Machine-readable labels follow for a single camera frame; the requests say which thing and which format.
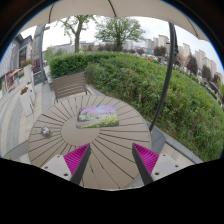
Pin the grey shopfront building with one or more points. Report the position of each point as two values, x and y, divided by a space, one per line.
13 56

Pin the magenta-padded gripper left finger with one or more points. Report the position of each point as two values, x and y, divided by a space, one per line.
60 166

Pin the grey transparent computer mouse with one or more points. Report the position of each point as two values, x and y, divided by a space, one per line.
45 131

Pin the dark curved parasol pole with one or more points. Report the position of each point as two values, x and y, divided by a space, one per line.
166 76

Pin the distant beige apartment blocks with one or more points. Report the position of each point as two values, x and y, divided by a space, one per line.
200 60

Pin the white planter with flowers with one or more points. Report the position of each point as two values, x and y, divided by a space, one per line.
27 71
26 100

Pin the round-crowned green tree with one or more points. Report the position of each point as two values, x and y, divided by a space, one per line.
119 30

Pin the bare-trunked green tree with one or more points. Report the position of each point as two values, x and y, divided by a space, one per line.
77 36

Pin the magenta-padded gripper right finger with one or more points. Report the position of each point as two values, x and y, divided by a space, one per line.
163 165

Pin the brown slatted chair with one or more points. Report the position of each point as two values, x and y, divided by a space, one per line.
70 85

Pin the beige parasol canopy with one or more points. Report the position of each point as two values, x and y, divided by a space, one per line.
100 8

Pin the grey sign pillar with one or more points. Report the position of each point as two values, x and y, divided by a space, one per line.
38 53

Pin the flower print mouse pad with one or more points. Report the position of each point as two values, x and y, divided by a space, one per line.
97 116

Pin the green hedge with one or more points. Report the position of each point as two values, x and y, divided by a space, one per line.
150 86

